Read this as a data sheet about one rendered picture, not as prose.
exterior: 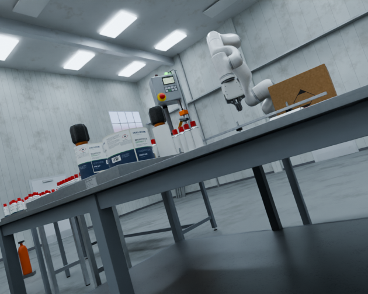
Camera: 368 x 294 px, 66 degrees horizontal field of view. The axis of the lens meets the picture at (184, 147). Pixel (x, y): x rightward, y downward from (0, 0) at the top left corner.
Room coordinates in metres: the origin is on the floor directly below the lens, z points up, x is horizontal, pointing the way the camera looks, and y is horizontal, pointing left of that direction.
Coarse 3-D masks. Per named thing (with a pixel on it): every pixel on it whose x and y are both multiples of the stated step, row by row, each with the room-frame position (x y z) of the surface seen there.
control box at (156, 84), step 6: (150, 78) 1.84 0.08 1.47; (156, 78) 1.83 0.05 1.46; (174, 78) 1.87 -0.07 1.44; (150, 84) 1.88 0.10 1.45; (156, 84) 1.83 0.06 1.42; (162, 84) 1.84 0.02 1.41; (174, 84) 1.87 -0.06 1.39; (156, 90) 1.83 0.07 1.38; (162, 90) 1.84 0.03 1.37; (156, 96) 1.83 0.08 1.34; (168, 96) 1.85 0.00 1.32; (174, 96) 1.86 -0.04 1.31; (156, 102) 1.87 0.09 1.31; (162, 102) 1.84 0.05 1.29; (168, 102) 1.86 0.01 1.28; (174, 102) 1.90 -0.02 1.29
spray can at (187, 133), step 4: (184, 124) 1.72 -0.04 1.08; (184, 128) 1.73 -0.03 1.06; (188, 128) 1.72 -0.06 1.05; (184, 132) 1.72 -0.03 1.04; (188, 132) 1.71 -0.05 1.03; (188, 136) 1.71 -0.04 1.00; (192, 136) 1.72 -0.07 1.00; (188, 140) 1.71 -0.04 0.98; (192, 140) 1.71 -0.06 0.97; (188, 144) 1.72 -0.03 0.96; (192, 144) 1.71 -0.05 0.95; (192, 148) 1.71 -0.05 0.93
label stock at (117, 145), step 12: (120, 132) 1.12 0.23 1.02; (132, 132) 1.14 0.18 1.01; (144, 132) 1.18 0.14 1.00; (108, 144) 1.15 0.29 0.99; (120, 144) 1.12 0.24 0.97; (132, 144) 1.13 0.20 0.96; (144, 144) 1.16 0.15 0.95; (108, 156) 1.16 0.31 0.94; (120, 156) 1.13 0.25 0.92; (132, 156) 1.13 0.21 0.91; (144, 156) 1.15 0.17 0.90
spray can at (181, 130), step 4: (180, 128) 1.76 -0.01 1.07; (180, 132) 1.76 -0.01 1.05; (180, 136) 1.75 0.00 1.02; (184, 136) 1.75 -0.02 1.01; (180, 140) 1.76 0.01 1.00; (184, 140) 1.75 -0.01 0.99; (184, 144) 1.75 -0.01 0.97; (184, 148) 1.75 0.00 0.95; (188, 148) 1.75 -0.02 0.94; (184, 152) 1.76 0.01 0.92
